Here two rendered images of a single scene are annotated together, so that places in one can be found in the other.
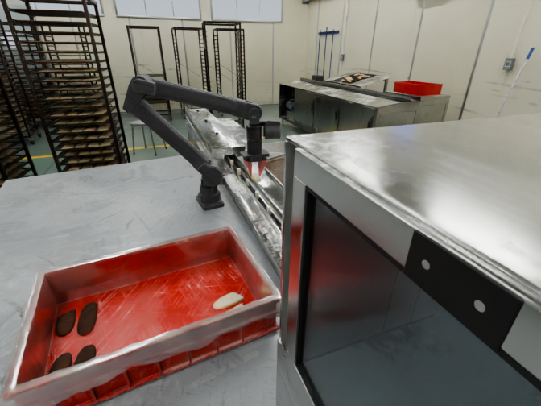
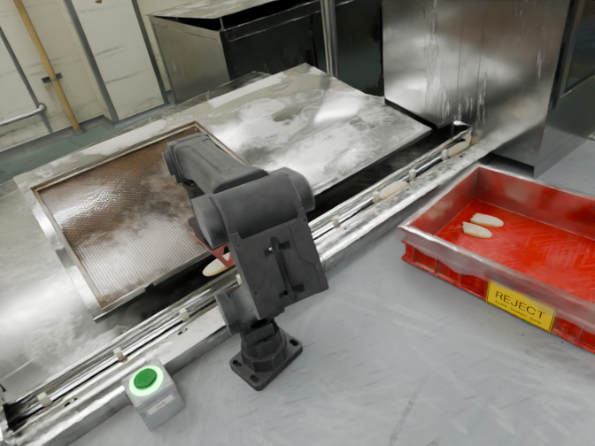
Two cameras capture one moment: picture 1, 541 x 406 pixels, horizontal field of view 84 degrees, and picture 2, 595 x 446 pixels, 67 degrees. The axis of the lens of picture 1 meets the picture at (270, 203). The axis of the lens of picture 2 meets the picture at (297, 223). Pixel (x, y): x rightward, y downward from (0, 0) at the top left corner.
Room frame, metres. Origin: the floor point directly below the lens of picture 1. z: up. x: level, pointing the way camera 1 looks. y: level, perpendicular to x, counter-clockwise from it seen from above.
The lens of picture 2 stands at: (1.11, 0.80, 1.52)
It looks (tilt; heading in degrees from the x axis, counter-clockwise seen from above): 37 degrees down; 258
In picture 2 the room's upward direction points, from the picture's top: 10 degrees counter-clockwise
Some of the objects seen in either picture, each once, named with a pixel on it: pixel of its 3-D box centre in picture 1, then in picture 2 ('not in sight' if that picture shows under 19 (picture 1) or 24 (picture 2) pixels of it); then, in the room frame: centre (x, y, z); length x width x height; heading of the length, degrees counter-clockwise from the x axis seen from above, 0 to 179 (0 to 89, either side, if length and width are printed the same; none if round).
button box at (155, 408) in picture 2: not in sight; (156, 397); (1.30, 0.27, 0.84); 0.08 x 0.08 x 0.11; 21
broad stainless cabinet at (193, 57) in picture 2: not in sight; (305, 49); (0.10, -2.62, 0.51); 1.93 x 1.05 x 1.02; 21
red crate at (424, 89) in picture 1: (416, 88); not in sight; (4.35, -1.98, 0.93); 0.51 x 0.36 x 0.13; 25
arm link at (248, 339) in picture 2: (212, 175); (248, 310); (1.11, 0.23, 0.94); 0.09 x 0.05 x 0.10; 98
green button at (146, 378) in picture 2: not in sight; (146, 380); (1.30, 0.27, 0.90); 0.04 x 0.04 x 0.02
